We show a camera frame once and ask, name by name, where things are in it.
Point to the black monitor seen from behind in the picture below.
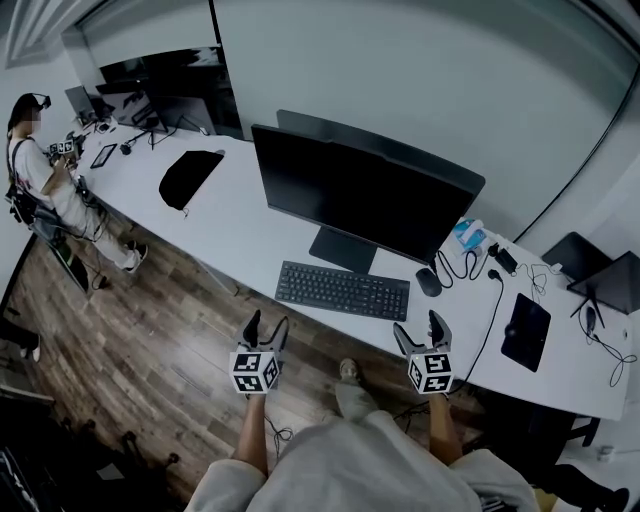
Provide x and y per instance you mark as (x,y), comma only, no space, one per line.
(350,130)

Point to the black power adaptor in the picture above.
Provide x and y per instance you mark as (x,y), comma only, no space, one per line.
(504,257)

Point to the person's leg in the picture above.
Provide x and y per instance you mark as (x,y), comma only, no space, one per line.
(355,395)

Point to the large black computer monitor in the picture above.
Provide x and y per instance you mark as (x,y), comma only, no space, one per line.
(360,190)

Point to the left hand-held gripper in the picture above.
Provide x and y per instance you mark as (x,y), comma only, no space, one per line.
(252,370)

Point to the small black monitor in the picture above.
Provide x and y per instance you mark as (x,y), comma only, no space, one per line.
(81,100)

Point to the black tablet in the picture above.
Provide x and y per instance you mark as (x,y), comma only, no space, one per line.
(103,156)

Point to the black chair base with castors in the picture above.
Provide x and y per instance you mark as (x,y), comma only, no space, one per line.
(135,450)

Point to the blue tissue pack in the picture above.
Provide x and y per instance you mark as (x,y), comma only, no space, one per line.
(469,235)

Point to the black monitor on tripod stand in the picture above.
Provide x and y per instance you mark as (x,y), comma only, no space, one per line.
(612,285)

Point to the black keyboard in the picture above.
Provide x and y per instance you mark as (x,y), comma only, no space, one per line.
(342,291)

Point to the person's left forearm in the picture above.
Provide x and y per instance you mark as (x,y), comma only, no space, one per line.
(252,435)

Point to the small black tripod camera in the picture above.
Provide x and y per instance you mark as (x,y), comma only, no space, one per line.
(126,148)

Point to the person's right forearm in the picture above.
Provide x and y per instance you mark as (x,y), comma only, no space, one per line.
(444,430)

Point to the black flat panel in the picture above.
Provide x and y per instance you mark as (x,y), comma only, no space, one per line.
(575,255)

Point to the grey-backed monitor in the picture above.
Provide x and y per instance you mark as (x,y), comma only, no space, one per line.
(182,114)

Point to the person's grey shirt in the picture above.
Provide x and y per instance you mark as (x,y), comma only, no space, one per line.
(360,470)

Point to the black mouse pad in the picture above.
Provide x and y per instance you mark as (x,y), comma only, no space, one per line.
(532,345)

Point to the white roller blind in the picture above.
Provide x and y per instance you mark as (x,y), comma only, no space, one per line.
(425,90)

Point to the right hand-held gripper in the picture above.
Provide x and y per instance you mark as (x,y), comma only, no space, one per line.
(432,372)

